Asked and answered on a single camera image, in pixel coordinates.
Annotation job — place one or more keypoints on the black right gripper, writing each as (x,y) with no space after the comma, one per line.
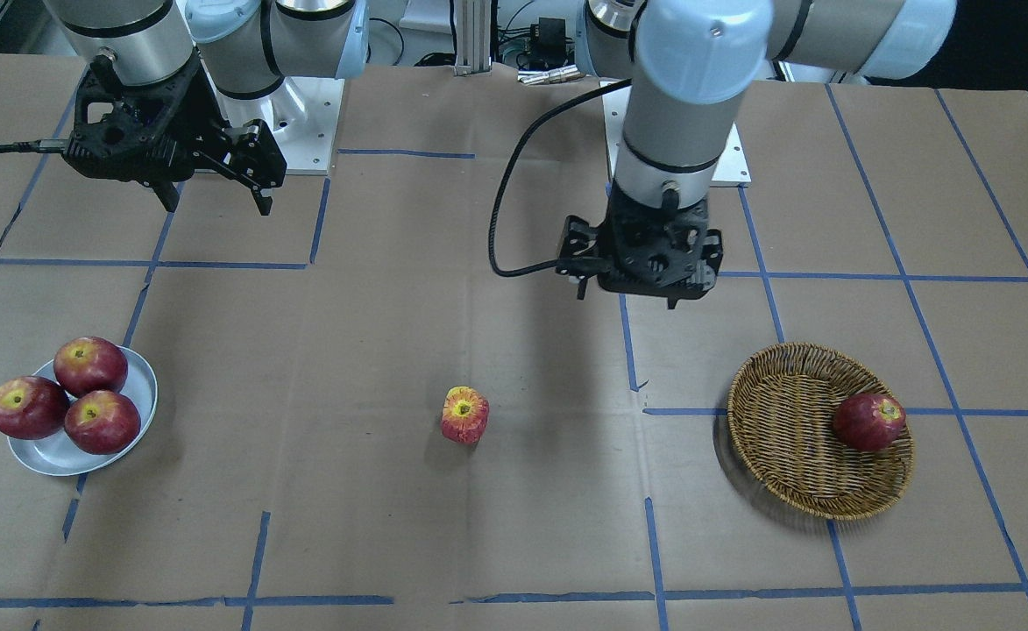
(200,125)

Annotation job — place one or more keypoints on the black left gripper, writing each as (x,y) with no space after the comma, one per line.
(577,239)

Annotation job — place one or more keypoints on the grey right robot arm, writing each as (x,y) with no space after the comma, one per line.
(150,40)

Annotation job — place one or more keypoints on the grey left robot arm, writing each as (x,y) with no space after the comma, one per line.
(688,65)

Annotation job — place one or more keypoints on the woven wicker basket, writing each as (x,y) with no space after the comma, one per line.
(780,410)

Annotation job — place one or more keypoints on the red apple plate far side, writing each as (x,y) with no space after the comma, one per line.
(88,364)

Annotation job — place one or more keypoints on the red apple on plate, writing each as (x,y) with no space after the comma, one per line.
(102,422)

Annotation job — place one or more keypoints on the red apple in basket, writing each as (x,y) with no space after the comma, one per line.
(869,422)

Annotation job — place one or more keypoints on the red apple with yellow top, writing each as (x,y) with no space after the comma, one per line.
(32,407)

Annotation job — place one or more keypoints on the light blue plate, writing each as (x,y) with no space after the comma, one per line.
(58,456)

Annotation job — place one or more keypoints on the black power adapter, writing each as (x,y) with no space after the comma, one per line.
(548,38)

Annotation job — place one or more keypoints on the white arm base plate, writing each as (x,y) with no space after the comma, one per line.
(303,123)
(731,171)

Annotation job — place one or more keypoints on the aluminium frame post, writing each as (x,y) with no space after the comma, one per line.
(473,34)

